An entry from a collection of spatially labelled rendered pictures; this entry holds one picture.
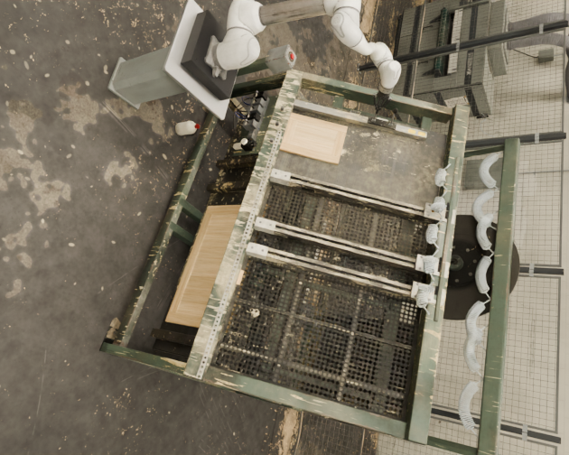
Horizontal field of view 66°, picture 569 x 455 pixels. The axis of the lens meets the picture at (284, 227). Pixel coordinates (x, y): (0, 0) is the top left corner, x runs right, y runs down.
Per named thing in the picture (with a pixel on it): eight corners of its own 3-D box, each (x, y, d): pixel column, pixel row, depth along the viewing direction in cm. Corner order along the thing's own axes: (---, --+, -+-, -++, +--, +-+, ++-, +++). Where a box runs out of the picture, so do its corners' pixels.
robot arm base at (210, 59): (201, 67, 244) (209, 65, 241) (211, 34, 250) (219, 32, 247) (221, 87, 258) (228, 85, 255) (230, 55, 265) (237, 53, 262)
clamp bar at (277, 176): (273, 171, 292) (274, 152, 270) (449, 217, 284) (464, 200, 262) (269, 183, 288) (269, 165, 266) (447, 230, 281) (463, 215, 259)
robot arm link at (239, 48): (214, 62, 244) (246, 54, 232) (217, 32, 246) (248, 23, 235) (232, 75, 258) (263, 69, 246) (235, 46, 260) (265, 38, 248)
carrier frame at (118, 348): (209, 89, 367) (292, 69, 320) (290, 179, 468) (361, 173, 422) (98, 350, 284) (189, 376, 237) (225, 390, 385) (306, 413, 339)
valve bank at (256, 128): (242, 87, 313) (269, 80, 300) (253, 100, 324) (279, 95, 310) (219, 143, 295) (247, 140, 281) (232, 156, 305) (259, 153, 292)
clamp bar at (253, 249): (250, 243, 272) (248, 227, 249) (439, 293, 264) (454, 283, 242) (245, 257, 268) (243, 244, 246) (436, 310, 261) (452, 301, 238)
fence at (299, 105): (294, 103, 314) (294, 98, 310) (425, 135, 308) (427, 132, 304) (293, 108, 312) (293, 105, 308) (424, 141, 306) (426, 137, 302)
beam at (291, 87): (287, 78, 330) (287, 67, 320) (303, 81, 329) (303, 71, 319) (185, 376, 246) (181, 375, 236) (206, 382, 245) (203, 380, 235)
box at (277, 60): (267, 49, 309) (289, 43, 298) (276, 61, 317) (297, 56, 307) (263, 61, 304) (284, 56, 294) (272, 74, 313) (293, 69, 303)
